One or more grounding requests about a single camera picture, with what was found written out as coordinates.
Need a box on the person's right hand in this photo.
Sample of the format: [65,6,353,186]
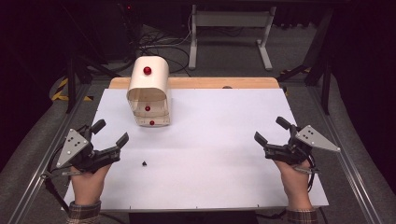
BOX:
[274,158,314,211]

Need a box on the right hand-held gripper cable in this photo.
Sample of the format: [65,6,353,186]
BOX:
[292,154,321,193]

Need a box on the white metal stand frame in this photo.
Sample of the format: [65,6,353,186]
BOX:
[188,4,277,71]

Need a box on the left hand-held gripper cable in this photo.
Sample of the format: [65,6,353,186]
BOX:
[40,146,73,216]

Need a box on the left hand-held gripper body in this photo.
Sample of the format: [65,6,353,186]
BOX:
[56,125,121,175]

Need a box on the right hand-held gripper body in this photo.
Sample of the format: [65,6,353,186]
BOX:
[263,124,341,166]

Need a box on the wooden table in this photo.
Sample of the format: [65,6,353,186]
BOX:
[108,77,281,91]

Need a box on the black metal stand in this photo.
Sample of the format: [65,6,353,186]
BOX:
[276,7,335,116]

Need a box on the hand-held gripper cable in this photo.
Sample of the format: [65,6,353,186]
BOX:
[40,146,73,216]
[292,154,321,193]

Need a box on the black tripod stand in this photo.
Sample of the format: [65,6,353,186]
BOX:
[60,6,122,115]

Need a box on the person's left hand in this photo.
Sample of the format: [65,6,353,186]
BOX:
[70,162,112,207]

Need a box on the white board sheet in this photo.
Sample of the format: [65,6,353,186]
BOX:
[61,88,330,213]

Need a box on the cream drawer cabinet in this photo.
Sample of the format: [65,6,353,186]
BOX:
[125,55,172,128]

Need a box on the bundle of floor cables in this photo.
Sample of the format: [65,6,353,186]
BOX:
[136,12,192,77]

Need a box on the aluminium rail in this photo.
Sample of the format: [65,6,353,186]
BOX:
[6,83,93,224]
[306,85,386,224]

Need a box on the black equipment with red light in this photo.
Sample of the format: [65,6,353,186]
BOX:
[116,2,143,62]

